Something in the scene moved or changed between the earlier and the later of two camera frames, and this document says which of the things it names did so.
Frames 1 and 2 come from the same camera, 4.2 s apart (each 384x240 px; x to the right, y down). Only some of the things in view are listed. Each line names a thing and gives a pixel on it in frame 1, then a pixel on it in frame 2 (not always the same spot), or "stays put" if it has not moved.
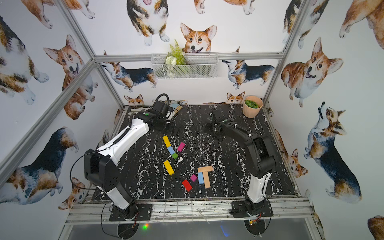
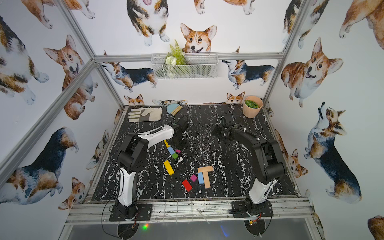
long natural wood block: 204,169 stays put
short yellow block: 166,141 stays put
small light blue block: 171,150 stays put
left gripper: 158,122 to 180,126
